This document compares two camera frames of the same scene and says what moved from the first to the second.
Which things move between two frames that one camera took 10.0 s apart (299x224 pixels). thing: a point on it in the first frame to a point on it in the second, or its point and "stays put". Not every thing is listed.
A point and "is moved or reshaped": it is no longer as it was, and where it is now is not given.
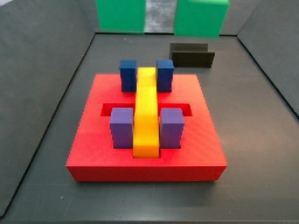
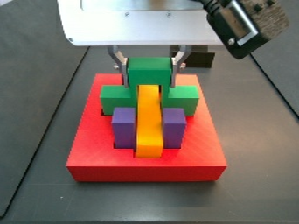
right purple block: [172, 124] stays put
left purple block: [121, 127] stays put
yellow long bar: [145, 132] stays put
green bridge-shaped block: [199, 18] is moved or reshaped
